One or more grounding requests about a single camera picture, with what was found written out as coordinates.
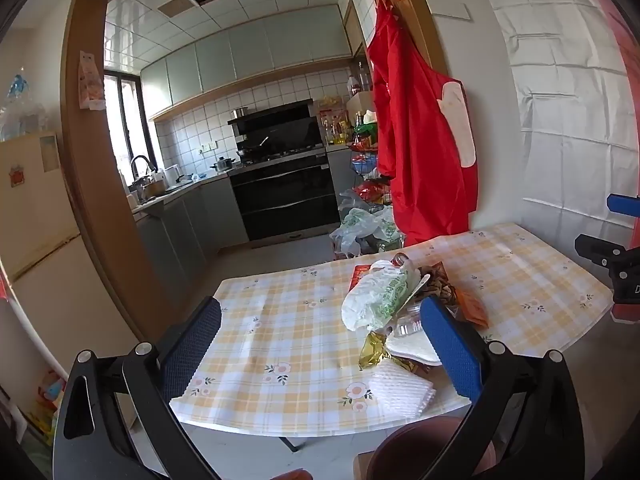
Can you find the orange snack packet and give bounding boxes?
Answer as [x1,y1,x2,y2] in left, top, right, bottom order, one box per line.
[452,289,490,329]

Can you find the white plastic bag green print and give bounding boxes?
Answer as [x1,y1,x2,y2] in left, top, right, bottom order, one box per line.
[341,259,431,332]

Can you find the black stove oven unit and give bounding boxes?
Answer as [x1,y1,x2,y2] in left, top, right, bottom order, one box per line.
[227,147,342,242]

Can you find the red hanging apron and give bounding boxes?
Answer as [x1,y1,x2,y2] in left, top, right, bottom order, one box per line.
[366,0,479,247]

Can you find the brown snack wrapper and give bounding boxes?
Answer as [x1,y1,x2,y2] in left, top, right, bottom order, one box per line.
[412,261,458,311]

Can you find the green snack bag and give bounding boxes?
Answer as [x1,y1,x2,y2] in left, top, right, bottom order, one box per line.
[352,122,379,149]

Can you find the red snack bag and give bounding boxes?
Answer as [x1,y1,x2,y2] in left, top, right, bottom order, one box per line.
[352,182,391,206]

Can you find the white wall panel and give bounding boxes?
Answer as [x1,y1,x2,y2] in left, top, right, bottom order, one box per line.
[431,2,473,22]

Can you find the printed paper packet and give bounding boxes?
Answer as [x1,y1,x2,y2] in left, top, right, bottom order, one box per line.
[77,51,107,110]

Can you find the black wire rack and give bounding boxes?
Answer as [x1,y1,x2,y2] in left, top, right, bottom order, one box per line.
[347,130,396,213]

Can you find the white foam fruit net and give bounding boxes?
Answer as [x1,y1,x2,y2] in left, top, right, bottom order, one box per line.
[367,360,436,419]

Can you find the curved kitchen faucet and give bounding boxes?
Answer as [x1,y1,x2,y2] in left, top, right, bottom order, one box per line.
[130,155,159,182]

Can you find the dark framed window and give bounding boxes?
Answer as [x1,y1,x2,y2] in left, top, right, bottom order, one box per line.
[103,72,152,181]

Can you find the white green shopping bags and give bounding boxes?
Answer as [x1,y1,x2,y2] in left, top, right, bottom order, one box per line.
[330,206,402,259]

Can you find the white creased wall sheet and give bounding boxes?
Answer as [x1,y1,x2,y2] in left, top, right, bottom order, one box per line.
[472,0,640,256]

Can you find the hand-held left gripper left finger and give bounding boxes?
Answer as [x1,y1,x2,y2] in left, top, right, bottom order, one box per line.
[52,296,223,480]

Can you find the group of cooking oil bottles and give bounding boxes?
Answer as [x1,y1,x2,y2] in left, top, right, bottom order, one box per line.
[320,110,352,146]

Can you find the colourful toy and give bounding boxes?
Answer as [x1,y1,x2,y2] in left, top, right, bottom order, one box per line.
[27,370,69,434]

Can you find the cream refrigerator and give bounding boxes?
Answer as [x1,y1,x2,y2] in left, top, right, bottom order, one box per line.
[0,132,141,376]

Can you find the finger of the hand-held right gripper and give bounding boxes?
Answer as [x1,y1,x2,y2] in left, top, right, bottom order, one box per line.
[574,233,640,272]
[606,193,640,218]

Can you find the white printed film lid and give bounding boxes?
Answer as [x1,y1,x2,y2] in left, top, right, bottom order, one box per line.
[386,332,444,367]

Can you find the clear bag with blue items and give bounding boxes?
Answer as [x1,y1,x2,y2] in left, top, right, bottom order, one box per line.
[0,72,49,141]

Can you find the grey lower cabinets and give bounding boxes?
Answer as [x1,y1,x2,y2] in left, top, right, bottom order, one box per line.
[132,175,251,291]

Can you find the black range hood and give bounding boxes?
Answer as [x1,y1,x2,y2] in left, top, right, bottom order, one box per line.
[227,100,324,158]

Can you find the pale green upper cabinets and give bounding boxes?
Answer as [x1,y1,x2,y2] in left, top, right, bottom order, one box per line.
[140,4,353,107]

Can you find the brown round bin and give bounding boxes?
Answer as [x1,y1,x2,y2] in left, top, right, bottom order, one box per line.
[365,415,501,480]

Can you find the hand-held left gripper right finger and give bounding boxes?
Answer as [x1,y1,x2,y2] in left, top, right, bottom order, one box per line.
[420,296,586,480]

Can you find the gold foil wrapper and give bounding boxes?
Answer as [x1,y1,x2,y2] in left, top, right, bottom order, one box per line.
[358,331,401,372]

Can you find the red food pouch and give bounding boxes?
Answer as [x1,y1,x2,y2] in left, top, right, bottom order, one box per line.
[348,262,374,293]

